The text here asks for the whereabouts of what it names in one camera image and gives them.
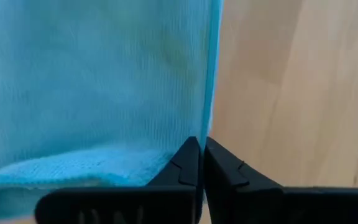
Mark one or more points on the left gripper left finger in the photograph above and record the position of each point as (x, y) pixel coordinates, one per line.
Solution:
(172, 199)

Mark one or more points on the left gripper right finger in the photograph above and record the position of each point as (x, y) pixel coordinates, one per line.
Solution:
(235, 193)

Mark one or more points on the light blue microfiber towel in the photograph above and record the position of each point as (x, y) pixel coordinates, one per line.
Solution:
(89, 77)

